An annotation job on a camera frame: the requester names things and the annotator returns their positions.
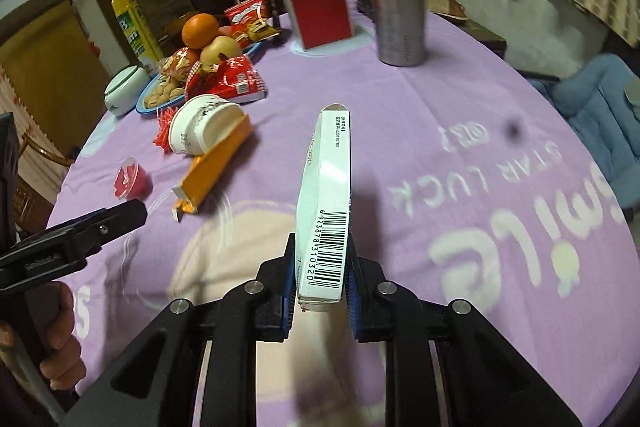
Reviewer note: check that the blue fruit plate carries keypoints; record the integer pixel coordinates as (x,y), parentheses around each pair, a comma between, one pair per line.
(163,91)

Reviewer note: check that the orange snack package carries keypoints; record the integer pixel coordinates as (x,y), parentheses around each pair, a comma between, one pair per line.
(206,170)

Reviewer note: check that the red foam fruit net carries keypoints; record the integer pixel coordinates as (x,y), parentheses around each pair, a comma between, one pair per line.
(164,119)

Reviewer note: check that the wrapped orange in net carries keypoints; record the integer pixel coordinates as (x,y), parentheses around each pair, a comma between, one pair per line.
(179,64)

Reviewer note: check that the red jelly cup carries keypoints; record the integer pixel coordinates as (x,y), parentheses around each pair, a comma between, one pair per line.
(132,181)

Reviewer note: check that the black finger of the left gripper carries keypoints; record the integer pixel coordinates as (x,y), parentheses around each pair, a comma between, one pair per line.
(87,234)

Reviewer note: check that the yellow green carton box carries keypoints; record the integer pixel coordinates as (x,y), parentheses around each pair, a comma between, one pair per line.
(138,33)

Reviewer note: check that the orange fruit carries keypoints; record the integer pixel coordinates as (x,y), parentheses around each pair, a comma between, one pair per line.
(199,30)

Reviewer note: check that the purple printed tablecloth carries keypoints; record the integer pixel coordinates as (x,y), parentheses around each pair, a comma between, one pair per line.
(466,183)

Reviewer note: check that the red snack bag front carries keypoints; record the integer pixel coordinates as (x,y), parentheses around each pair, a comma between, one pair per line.
(236,80)

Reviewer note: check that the white paper cup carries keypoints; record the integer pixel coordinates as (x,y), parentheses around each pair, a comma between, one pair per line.
(202,123)

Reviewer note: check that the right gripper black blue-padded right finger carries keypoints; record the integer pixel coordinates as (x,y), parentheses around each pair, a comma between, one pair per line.
(445,365)

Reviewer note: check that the white barcode box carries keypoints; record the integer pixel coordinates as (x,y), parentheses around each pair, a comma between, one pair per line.
(323,212)

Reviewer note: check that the white ceramic lidded jar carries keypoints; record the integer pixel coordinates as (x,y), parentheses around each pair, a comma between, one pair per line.
(122,92)

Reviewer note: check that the red snack bag rear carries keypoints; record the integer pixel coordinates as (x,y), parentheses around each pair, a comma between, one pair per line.
(250,22)

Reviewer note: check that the blue cushioned office chair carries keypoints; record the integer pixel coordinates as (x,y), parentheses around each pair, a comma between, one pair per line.
(600,104)

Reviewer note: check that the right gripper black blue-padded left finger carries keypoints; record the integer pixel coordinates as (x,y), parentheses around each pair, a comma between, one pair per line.
(196,364)

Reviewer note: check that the red white tissue box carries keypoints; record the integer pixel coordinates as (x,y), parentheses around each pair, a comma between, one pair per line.
(319,22)

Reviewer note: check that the wooden side table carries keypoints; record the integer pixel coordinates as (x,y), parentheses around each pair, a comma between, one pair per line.
(455,13)

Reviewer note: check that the wooden armchair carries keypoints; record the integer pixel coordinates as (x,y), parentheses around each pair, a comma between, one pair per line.
(41,173)

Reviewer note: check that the person's left hand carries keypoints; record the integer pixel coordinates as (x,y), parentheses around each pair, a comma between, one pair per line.
(63,368)

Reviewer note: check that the red snack bag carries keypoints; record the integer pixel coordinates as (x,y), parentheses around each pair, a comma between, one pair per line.
(250,22)
(236,80)

